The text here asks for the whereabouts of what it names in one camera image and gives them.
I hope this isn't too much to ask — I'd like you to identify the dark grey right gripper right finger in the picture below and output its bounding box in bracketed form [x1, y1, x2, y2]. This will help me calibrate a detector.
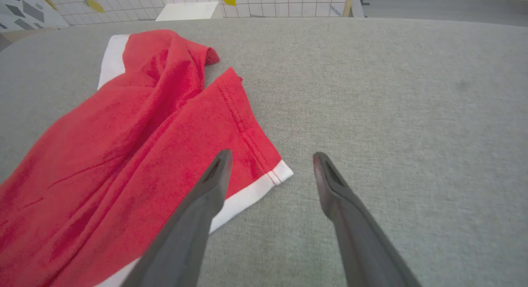
[312, 152, 422, 287]

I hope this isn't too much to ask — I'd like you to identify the white box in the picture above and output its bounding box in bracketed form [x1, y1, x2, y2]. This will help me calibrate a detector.
[155, 2, 224, 22]

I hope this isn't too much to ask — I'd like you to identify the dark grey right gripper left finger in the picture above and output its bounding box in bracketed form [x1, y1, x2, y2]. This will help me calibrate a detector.
[122, 149, 233, 287]

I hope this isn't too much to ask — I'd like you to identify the lemon print grid backdrop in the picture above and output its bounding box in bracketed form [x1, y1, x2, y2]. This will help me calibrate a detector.
[35, 0, 355, 27]

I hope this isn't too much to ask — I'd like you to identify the grey geometric print panel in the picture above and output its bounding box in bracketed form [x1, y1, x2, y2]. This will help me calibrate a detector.
[0, 0, 70, 32]

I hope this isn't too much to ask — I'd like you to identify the red garment with white trim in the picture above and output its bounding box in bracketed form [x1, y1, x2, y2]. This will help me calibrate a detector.
[0, 29, 294, 287]

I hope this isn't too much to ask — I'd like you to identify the grey fabric sofa cushion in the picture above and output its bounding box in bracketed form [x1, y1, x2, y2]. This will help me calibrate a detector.
[0, 17, 528, 287]

